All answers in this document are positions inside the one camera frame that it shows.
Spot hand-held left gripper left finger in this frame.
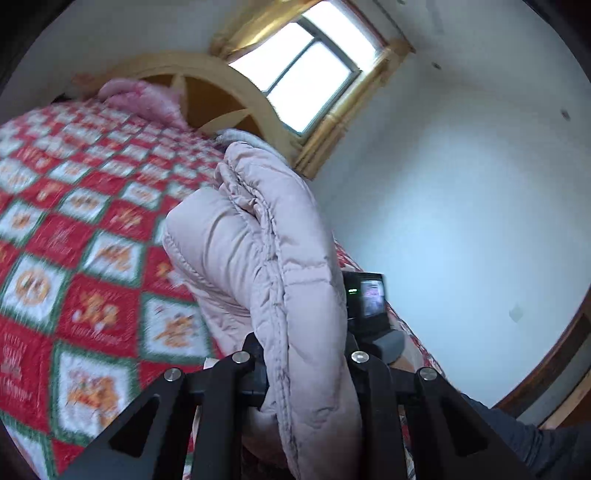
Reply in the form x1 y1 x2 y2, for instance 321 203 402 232
58 331 271 480

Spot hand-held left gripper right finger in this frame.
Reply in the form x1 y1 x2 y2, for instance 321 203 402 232
344 332 537 480

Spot pale quilted puffer jacket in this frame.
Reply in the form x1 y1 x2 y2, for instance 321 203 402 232
161 141 366 480

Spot person's right forearm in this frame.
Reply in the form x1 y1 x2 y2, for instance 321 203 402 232
459 391 591 480

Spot wooden baseboard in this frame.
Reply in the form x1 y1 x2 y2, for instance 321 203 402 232
489 311 591 431

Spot red printed checkered blanket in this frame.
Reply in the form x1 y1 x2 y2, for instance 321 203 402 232
0 99 450 480

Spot grey striped cloth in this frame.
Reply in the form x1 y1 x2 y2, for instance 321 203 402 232
215 129 279 154

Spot window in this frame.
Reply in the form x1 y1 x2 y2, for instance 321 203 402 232
228 0 389 138

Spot arched wooden headboard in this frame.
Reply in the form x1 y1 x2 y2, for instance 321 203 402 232
69 53 300 163

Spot pink fluffy pillow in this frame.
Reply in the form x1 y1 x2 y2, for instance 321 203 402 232
97 78 191 131

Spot golden curtain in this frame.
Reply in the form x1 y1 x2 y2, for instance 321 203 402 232
210 0 326 62

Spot golden window frame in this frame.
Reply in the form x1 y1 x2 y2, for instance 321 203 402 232
294 39 417 182

